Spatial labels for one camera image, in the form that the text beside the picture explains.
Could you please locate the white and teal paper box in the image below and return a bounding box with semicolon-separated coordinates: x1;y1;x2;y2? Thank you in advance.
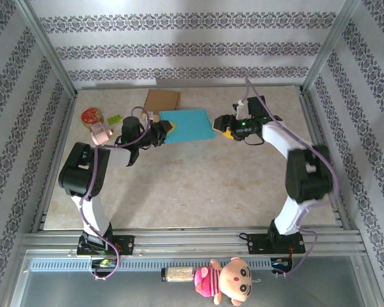
159;108;218;145

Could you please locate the brown cardboard box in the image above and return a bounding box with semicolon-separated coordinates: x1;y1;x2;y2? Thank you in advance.
143;88;182;112

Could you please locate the pink plastic bottle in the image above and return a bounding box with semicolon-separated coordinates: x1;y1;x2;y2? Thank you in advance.
90;123;115;145

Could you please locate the red round tin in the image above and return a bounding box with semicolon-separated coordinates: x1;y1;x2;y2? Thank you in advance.
80;107;104;129

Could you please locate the small circuit board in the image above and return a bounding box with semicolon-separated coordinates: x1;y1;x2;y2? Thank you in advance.
271;258;292;272
91;258;118;269

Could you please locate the pink plush doll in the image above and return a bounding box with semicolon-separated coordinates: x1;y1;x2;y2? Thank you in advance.
193;257;254;306

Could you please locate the beige small device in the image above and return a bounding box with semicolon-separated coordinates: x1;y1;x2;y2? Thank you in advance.
161;267;196;283

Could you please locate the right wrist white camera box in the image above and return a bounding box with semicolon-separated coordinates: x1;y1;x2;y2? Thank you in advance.
232;99;250;120

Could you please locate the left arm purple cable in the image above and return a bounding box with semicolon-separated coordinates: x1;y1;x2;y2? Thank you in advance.
78;106;156;282

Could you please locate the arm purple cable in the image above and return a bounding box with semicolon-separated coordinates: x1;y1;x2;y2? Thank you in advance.
244;77;340;279
78;106;156;282

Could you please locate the aluminium side rail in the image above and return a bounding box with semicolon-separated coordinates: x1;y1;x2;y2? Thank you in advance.
297;88;355;231
31;91;79;233

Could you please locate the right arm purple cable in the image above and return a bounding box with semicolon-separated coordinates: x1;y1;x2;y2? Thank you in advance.
244;77;340;279

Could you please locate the aluminium frame post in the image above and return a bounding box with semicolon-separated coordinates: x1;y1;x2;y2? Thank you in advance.
15;0;79;97
300;0;362;93

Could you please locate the aluminium rail beam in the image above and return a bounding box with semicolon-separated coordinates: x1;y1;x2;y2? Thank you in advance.
19;226;365;256

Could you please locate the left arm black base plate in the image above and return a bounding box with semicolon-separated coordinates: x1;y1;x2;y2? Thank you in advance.
76;235;136;256

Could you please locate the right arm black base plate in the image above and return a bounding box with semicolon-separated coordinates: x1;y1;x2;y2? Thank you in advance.
248;232;307;256

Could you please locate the grey slotted cable duct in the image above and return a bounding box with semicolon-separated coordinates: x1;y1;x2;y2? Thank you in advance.
28;256;295;273

